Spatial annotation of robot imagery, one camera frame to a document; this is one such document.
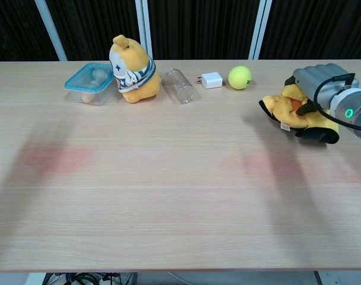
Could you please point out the black grey right robot hand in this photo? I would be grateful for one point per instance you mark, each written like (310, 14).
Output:
(323, 78)

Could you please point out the yellow black cloth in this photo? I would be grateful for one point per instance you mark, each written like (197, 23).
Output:
(284, 111)

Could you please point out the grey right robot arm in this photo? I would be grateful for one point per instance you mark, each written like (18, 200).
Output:
(357, 114)

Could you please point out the yellow tennis ball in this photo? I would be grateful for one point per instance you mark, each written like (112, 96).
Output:
(240, 77)

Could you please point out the white power adapter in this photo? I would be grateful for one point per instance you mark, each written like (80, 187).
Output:
(211, 80)

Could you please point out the clear plastic bottle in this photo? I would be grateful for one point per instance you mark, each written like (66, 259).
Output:
(180, 86)

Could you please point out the yellow plush toy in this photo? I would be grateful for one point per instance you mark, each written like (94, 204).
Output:
(136, 65)

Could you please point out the clear container with blue rim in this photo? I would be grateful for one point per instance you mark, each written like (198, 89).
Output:
(79, 89)

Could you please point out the white partition frame post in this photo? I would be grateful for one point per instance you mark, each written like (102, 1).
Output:
(51, 29)
(260, 29)
(144, 29)

